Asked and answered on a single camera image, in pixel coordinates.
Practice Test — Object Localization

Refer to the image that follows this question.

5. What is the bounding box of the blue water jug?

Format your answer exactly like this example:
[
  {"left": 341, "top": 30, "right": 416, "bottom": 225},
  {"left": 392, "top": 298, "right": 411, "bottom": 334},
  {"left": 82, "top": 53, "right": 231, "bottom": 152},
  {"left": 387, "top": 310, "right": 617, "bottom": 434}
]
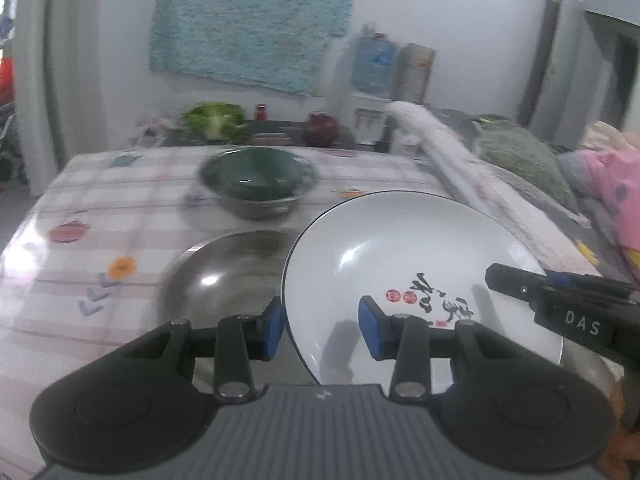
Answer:
[{"left": 351, "top": 32, "right": 398, "bottom": 96}]

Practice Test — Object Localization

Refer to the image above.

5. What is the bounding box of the green patterned pillow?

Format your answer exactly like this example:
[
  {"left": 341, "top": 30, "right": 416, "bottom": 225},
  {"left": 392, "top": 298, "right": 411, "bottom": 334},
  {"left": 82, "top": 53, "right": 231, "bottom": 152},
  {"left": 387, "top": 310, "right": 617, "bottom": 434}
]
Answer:
[{"left": 472, "top": 120, "right": 582, "bottom": 217}]

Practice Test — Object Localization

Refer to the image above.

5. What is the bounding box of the white curtain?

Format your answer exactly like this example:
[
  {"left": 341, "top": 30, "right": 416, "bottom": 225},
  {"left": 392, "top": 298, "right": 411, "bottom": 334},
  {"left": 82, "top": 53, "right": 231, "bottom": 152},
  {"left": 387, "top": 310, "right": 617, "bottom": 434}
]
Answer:
[{"left": 15, "top": 0, "right": 109, "bottom": 197}]

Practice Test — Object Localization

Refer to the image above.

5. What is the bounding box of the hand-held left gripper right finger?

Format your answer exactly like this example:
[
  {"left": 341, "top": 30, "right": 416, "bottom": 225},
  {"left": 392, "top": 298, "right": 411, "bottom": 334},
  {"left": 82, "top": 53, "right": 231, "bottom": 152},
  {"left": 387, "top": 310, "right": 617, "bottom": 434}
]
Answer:
[{"left": 358, "top": 296, "right": 543, "bottom": 403}]

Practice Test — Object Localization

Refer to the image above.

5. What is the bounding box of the tall printed carton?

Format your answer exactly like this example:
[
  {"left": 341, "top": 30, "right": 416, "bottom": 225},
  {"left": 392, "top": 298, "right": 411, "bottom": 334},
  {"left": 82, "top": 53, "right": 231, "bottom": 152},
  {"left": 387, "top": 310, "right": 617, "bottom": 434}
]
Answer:
[{"left": 397, "top": 42, "right": 437, "bottom": 106}]

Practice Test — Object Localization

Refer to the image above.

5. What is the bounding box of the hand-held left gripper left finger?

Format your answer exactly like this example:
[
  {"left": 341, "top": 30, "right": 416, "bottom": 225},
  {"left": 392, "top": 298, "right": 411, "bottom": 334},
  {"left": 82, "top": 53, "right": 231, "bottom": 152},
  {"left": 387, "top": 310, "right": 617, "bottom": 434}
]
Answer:
[{"left": 107, "top": 297, "right": 283, "bottom": 405}]

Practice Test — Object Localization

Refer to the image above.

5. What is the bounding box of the rolled white quilt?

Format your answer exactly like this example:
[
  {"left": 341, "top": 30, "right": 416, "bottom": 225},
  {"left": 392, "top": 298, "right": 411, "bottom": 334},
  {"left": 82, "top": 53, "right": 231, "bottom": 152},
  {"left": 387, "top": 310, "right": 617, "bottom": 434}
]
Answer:
[{"left": 387, "top": 101, "right": 601, "bottom": 272}]

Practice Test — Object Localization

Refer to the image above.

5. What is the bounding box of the medium steel bowl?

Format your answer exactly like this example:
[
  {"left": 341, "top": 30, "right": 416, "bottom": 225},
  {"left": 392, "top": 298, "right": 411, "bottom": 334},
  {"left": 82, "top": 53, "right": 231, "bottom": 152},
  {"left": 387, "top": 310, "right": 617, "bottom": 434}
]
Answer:
[{"left": 197, "top": 147, "right": 321, "bottom": 221}]

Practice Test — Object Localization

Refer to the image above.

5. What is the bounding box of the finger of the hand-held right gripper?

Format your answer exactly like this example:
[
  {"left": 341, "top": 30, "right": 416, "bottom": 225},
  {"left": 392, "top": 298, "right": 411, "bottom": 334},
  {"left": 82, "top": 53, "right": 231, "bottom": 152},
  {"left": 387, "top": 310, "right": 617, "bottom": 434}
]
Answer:
[
  {"left": 546, "top": 270, "right": 640, "bottom": 303},
  {"left": 485, "top": 263, "right": 548, "bottom": 311}
]

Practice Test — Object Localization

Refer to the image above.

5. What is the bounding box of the green cabbage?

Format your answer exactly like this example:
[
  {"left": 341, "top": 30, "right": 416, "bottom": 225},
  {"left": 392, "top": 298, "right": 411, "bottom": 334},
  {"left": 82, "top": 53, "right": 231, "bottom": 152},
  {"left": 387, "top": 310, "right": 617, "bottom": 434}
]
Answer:
[{"left": 181, "top": 102, "right": 251, "bottom": 142}]

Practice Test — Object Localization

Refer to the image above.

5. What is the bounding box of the deep steel plate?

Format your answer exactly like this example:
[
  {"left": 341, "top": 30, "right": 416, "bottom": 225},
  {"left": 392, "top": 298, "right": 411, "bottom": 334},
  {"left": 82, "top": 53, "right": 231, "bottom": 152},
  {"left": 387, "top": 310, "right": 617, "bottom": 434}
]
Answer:
[{"left": 171, "top": 236, "right": 301, "bottom": 322}]

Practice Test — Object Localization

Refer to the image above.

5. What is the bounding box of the teal floral wall cloth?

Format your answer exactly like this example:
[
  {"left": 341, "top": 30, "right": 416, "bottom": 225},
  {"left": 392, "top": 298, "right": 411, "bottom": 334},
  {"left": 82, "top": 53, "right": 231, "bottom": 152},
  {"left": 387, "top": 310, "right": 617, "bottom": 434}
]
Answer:
[{"left": 150, "top": 0, "right": 357, "bottom": 97}]

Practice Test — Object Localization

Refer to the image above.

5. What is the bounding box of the grey wardrobe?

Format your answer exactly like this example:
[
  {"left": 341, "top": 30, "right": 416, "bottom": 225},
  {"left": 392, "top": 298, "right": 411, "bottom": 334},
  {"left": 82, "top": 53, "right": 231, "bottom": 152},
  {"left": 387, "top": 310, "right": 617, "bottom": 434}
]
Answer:
[{"left": 520, "top": 0, "right": 640, "bottom": 147}]

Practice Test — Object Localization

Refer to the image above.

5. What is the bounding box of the red onion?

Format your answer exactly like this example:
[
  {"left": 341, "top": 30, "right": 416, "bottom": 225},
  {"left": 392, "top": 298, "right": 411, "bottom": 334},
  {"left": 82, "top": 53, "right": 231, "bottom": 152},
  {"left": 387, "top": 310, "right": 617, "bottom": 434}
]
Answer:
[{"left": 305, "top": 112, "right": 339, "bottom": 147}]

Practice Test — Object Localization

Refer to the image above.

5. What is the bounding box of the green ceramic bowl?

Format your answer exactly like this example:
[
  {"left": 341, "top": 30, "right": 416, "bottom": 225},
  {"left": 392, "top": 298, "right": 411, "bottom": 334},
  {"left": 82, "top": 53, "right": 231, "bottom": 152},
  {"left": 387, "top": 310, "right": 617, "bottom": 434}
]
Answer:
[{"left": 205, "top": 149, "right": 315, "bottom": 202}]

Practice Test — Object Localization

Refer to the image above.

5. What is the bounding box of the pink blanket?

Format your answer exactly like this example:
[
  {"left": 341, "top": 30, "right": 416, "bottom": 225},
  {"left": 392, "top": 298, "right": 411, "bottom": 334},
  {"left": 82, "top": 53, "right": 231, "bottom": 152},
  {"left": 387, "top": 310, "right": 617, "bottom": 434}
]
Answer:
[{"left": 557, "top": 122, "right": 640, "bottom": 282}]

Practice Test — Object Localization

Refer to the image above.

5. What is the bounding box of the person's right hand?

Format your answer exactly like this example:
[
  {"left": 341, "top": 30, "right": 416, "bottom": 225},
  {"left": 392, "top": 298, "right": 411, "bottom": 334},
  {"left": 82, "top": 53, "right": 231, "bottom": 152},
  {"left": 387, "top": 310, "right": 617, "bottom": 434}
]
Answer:
[{"left": 602, "top": 385, "right": 640, "bottom": 480}]

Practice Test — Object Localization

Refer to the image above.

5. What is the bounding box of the white printed ceramic plate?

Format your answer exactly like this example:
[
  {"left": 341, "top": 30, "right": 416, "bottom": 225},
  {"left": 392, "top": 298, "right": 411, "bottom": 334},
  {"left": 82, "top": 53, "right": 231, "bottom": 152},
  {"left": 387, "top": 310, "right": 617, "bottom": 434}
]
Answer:
[{"left": 282, "top": 191, "right": 563, "bottom": 387}]

